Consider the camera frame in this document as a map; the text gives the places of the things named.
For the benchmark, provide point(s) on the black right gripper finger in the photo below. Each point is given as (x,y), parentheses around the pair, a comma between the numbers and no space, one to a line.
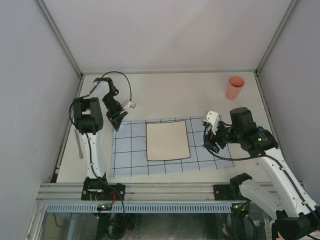
(215,147)
(207,145)

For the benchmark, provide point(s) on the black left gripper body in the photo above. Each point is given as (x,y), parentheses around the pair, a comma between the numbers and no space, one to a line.
(112,107)

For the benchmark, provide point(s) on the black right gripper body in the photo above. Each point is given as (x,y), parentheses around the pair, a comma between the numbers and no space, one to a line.
(225,135)

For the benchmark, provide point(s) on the white square plate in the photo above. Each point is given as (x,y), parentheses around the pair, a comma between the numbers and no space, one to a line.
(167,141)

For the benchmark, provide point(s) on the light blue checked placemat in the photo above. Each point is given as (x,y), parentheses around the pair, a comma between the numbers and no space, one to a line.
(129,151)

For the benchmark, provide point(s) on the pink plastic cup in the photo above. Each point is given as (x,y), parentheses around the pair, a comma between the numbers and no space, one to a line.
(235,85)

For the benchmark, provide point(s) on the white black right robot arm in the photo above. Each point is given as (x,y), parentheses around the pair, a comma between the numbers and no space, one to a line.
(294,214)

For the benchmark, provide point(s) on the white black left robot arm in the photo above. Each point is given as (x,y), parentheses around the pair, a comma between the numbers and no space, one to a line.
(88,120)

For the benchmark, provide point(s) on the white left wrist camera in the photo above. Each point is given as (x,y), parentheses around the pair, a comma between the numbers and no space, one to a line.
(129,104)

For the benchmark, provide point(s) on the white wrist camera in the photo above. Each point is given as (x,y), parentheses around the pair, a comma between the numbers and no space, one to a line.
(129,104)
(211,119)

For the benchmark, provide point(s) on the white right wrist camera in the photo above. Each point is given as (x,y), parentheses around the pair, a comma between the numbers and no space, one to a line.
(211,119)

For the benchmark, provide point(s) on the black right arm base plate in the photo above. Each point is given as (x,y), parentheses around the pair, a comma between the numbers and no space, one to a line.
(225,192)

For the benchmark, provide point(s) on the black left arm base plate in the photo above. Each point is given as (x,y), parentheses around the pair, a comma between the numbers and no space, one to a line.
(101,192)

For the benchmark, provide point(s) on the aluminium front rail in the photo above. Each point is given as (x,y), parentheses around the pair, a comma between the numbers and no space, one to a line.
(134,192)

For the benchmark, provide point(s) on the blue slotted cable duct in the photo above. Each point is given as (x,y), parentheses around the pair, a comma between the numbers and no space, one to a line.
(140,208)

